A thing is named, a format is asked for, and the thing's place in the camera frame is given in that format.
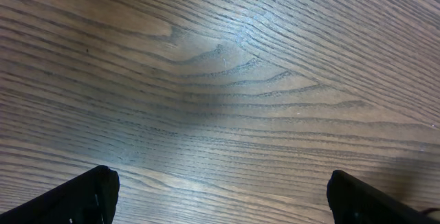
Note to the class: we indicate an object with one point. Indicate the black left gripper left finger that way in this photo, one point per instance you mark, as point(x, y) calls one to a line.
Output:
point(88, 198)

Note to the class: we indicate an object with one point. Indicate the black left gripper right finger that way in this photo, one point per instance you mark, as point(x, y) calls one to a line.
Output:
point(354, 202)

